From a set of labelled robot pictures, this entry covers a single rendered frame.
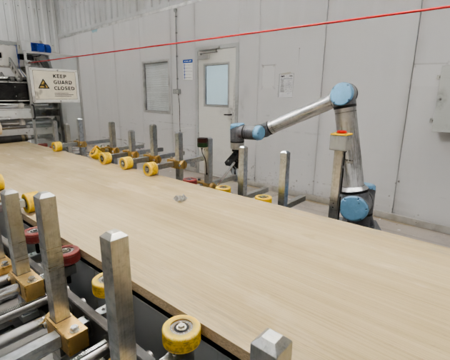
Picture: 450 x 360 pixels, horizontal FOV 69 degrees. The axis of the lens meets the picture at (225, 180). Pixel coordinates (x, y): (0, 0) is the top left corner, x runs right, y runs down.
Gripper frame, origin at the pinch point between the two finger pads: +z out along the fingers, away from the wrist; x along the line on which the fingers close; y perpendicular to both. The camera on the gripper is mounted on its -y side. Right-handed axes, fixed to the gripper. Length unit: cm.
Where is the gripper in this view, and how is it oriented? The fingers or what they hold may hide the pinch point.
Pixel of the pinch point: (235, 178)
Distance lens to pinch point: 220.2
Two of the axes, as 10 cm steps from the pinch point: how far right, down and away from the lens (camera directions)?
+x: -7.5, -1.7, 6.4
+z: 0.2, 9.6, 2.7
